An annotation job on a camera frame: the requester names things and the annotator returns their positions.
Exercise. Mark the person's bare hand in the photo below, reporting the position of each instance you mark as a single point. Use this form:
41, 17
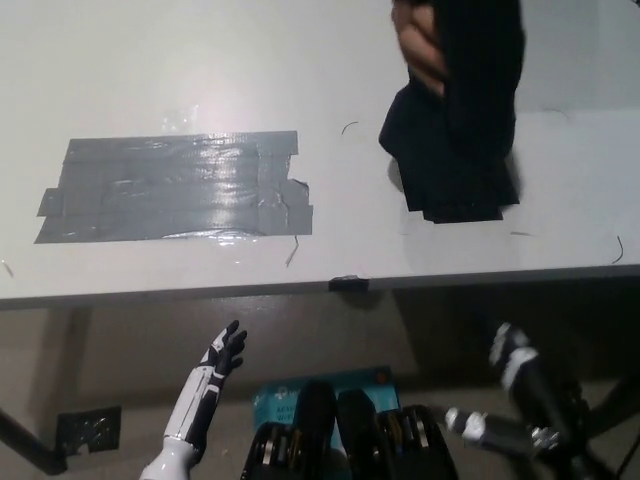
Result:
422, 47

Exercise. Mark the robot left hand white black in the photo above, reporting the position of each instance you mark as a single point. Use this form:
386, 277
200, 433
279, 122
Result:
192, 410

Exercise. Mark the robot right hand white black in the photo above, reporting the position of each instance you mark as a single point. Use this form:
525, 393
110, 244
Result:
542, 400

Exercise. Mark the black t-shirt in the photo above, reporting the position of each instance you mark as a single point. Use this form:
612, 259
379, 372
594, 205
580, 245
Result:
475, 125

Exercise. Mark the thin curved dark thread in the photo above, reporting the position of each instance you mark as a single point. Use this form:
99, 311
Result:
620, 250
350, 123

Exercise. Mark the black table leg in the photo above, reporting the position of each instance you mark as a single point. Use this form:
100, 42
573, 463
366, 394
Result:
30, 445

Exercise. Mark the teal cardboard router box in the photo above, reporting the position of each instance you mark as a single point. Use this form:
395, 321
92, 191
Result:
370, 385

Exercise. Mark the thin straight dark thread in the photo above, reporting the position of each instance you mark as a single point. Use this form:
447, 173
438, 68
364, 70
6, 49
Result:
291, 252

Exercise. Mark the grey duct tape patch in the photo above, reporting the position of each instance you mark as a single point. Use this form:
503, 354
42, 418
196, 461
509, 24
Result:
175, 190

